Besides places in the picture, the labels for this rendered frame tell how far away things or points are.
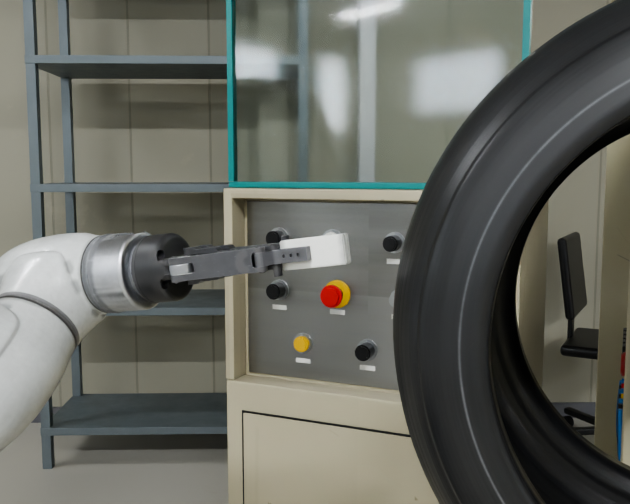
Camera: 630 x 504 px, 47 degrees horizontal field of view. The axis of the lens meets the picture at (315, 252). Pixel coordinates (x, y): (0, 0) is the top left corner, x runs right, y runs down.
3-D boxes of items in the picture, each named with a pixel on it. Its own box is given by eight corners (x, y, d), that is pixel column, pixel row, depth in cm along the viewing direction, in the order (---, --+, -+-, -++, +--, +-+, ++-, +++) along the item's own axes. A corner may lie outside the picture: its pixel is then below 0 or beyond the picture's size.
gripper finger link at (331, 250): (281, 240, 74) (278, 241, 73) (345, 233, 71) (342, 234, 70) (285, 269, 74) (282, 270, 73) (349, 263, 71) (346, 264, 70)
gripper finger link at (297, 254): (265, 250, 74) (251, 253, 71) (310, 245, 72) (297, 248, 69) (267, 264, 74) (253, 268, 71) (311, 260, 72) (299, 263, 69)
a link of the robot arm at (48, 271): (149, 275, 90) (101, 357, 81) (53, 285, 96) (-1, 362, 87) (104, 208, 84) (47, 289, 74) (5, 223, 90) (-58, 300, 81)
